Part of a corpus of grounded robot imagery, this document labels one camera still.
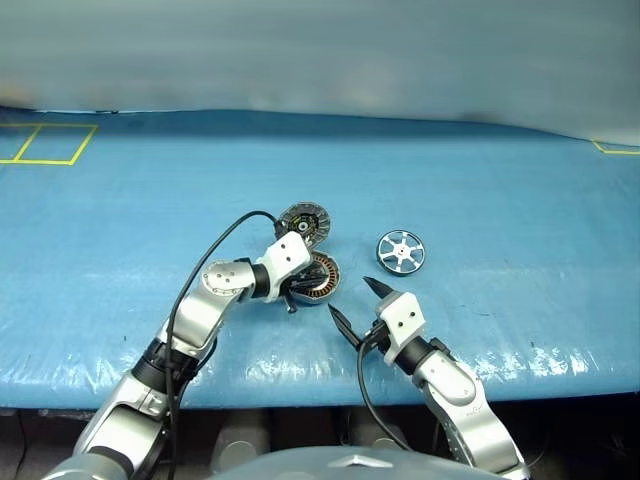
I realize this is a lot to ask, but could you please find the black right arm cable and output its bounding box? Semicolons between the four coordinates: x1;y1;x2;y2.
356;338;414;452

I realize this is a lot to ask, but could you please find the blue plastic table cover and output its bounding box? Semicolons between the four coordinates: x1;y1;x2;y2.
0;105;640;412

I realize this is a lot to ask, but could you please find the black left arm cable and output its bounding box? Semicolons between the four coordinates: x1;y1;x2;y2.
164;209;287;480

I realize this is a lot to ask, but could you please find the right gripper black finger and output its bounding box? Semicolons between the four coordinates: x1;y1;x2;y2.
327;304;363;348
362;276;395;303

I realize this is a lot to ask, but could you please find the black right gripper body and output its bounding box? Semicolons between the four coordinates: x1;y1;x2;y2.
361;319;395;355

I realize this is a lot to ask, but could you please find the round silver motor lid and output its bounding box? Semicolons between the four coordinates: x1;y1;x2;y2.
277;199;334;249

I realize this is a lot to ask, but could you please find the silver spoked rotor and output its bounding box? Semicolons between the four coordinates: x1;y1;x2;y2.
374;229;430;275

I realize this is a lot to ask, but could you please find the motor housing with copper stator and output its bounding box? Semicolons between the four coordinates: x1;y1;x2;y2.
289;249;342;307

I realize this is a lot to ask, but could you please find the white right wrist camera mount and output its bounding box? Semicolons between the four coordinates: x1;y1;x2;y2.
373;292;429;362

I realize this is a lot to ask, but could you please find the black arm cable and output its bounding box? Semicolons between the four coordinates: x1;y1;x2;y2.
356;338;414;452
164;209;287;480

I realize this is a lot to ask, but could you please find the grey robot torso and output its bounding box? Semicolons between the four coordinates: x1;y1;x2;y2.
207;443;479;480

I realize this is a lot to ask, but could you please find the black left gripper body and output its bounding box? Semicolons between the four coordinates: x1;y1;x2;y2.
283;267;322;302

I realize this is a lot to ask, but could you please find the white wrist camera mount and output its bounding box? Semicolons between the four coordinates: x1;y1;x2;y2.
373;292;429;362
257;233;315;304

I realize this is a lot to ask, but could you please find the grey rounded object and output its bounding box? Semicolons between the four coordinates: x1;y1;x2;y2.
349;410;416;451
212;409;274;474

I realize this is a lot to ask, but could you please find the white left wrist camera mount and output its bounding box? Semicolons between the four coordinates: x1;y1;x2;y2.
257;233;315;304

